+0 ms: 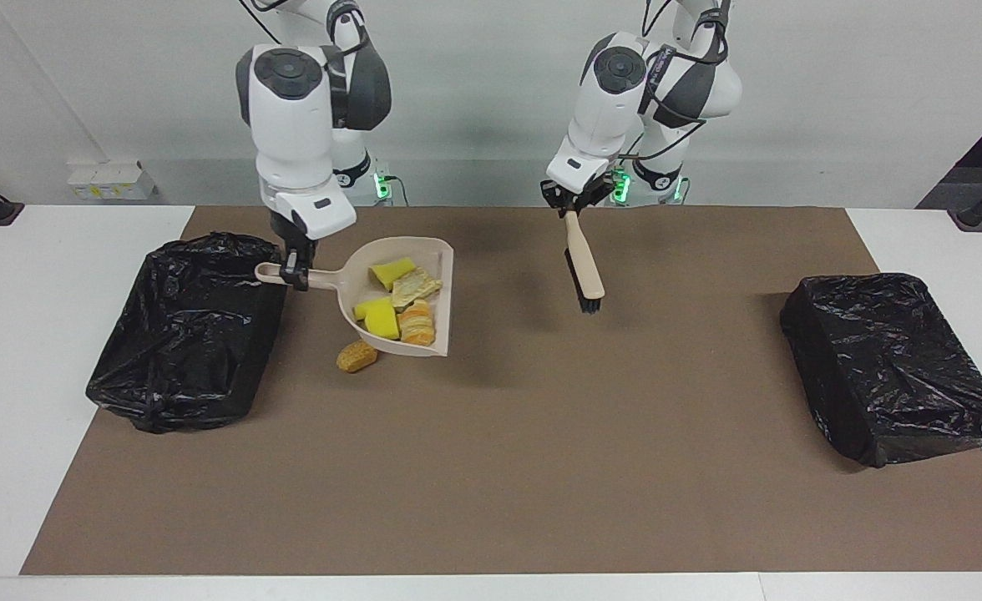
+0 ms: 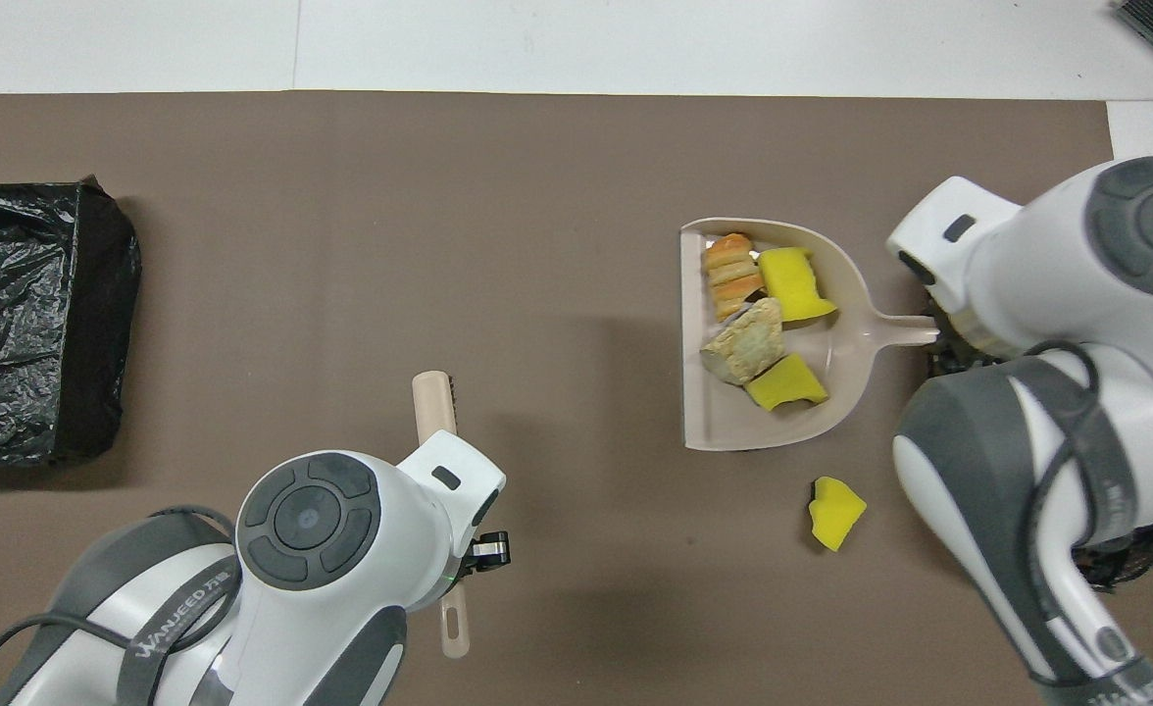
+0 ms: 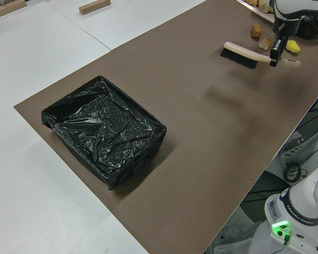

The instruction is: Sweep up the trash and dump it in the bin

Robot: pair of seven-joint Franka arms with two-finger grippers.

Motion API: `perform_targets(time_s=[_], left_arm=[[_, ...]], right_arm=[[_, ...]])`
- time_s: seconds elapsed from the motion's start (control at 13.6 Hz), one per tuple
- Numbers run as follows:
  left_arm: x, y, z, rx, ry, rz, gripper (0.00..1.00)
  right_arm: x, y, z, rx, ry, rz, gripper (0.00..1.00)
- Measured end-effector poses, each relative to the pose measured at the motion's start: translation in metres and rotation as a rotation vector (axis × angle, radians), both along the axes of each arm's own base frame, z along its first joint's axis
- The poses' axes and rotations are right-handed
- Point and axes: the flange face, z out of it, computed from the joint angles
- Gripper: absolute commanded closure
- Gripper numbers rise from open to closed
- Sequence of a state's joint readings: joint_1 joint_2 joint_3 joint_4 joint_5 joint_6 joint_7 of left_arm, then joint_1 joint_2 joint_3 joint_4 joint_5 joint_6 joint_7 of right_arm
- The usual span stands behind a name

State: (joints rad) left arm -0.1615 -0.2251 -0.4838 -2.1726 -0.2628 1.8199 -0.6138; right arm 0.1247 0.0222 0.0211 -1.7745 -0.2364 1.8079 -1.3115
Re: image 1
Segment beige plastic dustpan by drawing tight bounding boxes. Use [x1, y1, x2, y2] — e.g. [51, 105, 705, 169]
[255, 236, 456, 358]

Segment beige brush with black bristles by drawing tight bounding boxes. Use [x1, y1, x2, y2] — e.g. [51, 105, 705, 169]
[564, 210, 605, 315]

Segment large yellow sponge piece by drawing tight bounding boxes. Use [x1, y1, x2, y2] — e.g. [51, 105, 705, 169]
[352, 297, 401, 341]

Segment small yellow sponge piece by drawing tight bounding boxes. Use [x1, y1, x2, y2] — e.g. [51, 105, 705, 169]
[368, 257, 418, 291]

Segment brown toy bread roll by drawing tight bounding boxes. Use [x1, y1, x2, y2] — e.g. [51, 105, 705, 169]
[337, 336, 380, 373]

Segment pale toy toast piece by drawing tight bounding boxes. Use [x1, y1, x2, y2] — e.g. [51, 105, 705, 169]
[391, 269, 443, 311]

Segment striped toy croissant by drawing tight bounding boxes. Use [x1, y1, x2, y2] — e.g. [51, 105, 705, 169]
[397, 299, 437, 346]

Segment bin lined with black bag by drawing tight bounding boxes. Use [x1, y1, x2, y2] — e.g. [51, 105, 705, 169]
[86, 232, 291, 433]
[779, 272, 982, 468]

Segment white power strip box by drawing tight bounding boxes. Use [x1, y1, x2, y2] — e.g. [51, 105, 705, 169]
[67, 160, 158, 201]

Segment brown table mat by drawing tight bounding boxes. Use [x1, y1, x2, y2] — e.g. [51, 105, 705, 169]
[19, 206, 982, 577]

